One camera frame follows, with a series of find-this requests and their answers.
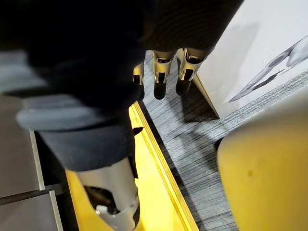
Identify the black metal shelf frame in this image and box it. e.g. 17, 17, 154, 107
30, 129, 80, 231

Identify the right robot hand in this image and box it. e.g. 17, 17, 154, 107
0, 0, 244, 231

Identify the yellow lower shelf board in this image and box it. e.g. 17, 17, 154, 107
64, 101, 200, 231

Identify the white printed box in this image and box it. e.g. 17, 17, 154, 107
192, 0, 308, 119

